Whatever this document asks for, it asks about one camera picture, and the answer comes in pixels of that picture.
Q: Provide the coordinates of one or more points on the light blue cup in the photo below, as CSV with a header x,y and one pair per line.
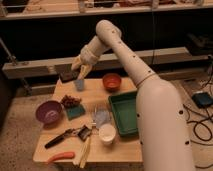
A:
x,y
79,84

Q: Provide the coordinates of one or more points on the background shelf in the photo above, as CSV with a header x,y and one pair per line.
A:
x,y
35,9

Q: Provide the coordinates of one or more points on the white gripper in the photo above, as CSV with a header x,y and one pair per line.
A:
x,y
88,56

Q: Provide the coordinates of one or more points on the bunch of brown grapes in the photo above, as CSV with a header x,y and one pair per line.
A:
x,y
70,102

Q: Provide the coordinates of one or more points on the green tray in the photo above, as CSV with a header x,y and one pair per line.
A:
x,y
123,108

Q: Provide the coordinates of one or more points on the dark brown eraser block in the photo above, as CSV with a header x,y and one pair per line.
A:
x,y
69,76

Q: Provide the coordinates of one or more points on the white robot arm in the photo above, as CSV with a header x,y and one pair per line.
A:
x,y
161,123

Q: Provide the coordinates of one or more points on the orange carrot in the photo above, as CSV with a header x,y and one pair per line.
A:
x,y
64,155

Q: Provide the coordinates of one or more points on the long wooden beam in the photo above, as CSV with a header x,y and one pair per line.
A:
x,y
46,67

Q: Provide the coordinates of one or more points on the blue box on floor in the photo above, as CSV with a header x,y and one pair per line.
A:
x,y
202,100

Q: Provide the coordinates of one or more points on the black binder clip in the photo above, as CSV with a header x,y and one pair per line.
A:
x,y
84,133

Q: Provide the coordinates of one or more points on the white cup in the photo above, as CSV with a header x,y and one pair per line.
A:
x,y
107,134

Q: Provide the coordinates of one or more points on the orange bowl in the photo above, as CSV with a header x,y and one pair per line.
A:
x,y
111,81

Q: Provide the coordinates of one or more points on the purple bowl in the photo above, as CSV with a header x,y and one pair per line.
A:
x,y
49,112

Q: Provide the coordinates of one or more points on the black handled knife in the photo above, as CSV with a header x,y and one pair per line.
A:
x,y
60,138

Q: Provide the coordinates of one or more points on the green sponge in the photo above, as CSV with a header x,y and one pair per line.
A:
x,y
75,112

